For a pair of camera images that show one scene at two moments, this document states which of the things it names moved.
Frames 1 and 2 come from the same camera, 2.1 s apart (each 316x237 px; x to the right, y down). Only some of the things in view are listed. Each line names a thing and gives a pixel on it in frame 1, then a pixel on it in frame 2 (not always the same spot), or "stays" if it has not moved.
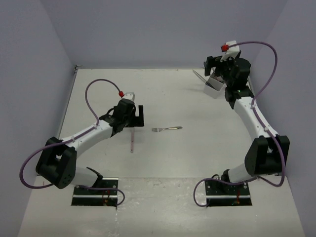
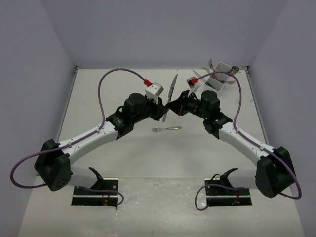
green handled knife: x=202 y=79 stays
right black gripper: x=216 y=62 -> x=177 y=105
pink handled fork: x=154 y=129 stays
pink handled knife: x=133 y=138 -> x=170 y=95
